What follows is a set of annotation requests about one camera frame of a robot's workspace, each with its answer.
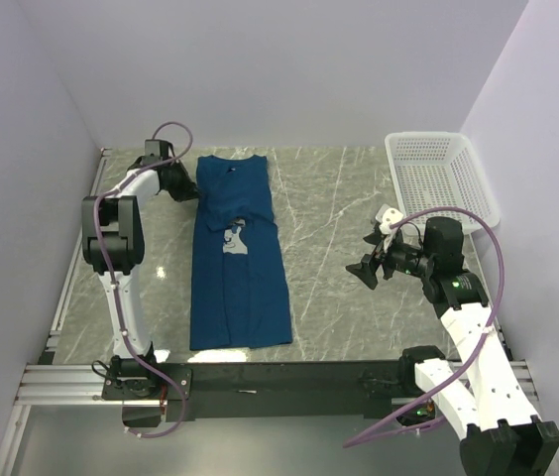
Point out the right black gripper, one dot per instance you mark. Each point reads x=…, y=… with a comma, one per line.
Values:
x=367, y=268

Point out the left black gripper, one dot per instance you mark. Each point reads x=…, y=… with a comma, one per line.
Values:
x=189, y=190

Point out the white perforated plastic basket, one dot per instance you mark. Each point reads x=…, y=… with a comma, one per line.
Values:
x=433, y=169

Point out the blue t-shirt with print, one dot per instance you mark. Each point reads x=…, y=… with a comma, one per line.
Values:
x=239, y=293

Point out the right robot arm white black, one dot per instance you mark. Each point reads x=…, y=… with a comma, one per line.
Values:
x=500, y=431

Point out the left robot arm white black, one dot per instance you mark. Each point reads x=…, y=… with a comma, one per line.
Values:
x=113, y=245

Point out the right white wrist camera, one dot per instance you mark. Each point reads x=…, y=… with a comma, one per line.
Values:
x=387, y=220

